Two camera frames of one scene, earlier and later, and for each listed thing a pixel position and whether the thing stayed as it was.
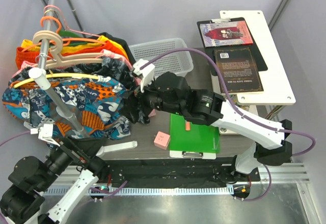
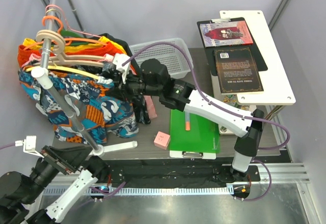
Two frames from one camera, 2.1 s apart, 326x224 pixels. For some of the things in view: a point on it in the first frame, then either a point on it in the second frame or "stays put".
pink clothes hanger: x=70 y=28 stays put
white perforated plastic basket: x=180 y=62 stays put
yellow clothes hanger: x=58 y=75 to x=65 y=68
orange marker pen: x=188 y=126 stays put
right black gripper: x=136 y=98 to x=118 y=88
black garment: x=122 y=43 stays put
